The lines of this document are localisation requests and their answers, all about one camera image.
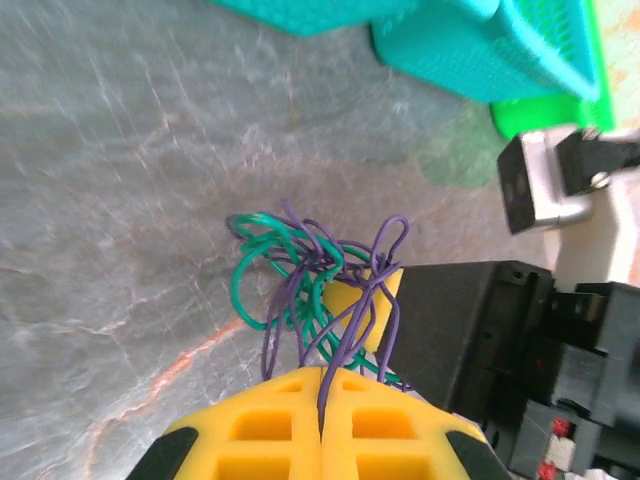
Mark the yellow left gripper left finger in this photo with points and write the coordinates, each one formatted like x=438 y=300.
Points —
x=260 y=450

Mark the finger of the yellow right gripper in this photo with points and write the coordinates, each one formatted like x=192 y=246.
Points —
x=350 y=300

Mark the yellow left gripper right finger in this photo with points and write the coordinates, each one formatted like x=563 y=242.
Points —
x=385 y=450

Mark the green perforated plastic basket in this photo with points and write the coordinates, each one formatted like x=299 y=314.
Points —
x=540 y=115

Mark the teal perforated plastic basket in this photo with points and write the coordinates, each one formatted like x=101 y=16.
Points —
x=450 y=60
x=300 y=15

